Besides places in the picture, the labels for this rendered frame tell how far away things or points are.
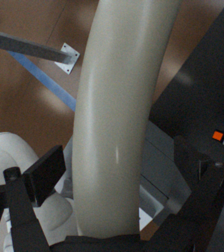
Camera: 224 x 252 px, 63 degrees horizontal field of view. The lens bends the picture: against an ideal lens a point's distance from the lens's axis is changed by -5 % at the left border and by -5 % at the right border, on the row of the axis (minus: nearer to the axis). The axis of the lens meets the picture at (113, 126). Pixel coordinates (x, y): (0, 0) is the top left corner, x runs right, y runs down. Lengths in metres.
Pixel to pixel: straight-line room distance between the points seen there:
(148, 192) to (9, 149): 0.42
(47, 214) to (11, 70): 1.94
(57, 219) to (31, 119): 1.62
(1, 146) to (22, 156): 0.06
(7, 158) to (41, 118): 1.46
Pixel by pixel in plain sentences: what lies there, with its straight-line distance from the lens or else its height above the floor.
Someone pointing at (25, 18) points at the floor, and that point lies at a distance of 2.26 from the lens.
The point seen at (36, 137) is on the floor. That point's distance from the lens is 2.04.
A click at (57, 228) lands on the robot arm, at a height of 1.04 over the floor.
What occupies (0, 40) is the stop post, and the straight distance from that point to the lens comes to 1.29.
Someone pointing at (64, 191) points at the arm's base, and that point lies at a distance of 0.68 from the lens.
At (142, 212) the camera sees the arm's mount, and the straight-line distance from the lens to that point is 0.62.
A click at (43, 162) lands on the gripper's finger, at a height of 1.24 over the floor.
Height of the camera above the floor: 1.35
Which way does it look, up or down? 64 degrees down
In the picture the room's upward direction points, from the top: 106 degrees counter-clockwise
